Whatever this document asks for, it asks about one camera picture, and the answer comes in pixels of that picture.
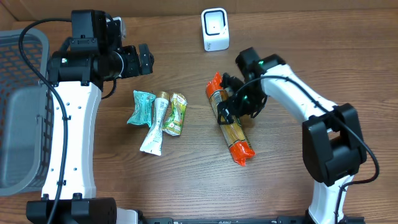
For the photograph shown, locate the teal wet wipes packet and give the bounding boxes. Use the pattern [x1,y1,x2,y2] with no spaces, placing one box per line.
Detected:
[127,90,155,127]

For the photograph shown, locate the white tube with gold cap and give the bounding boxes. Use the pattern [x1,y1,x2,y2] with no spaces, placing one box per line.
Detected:
[140,91,169,156]

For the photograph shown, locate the white barcode scanner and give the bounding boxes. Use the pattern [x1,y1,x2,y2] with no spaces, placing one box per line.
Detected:
[201,7,229,52]

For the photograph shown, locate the orange spaghetti pasta packet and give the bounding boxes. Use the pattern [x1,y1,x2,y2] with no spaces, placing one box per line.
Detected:
[206,72,256,166]

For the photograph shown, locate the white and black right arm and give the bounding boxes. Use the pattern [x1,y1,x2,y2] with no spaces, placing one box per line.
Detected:
[217,47,366,223]

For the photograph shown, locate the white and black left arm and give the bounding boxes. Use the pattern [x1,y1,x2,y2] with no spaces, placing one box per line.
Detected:
[26,9,154,224]

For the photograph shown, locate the grey plastic shopping basket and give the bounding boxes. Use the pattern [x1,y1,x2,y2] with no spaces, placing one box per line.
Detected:
[1,30,53,197]

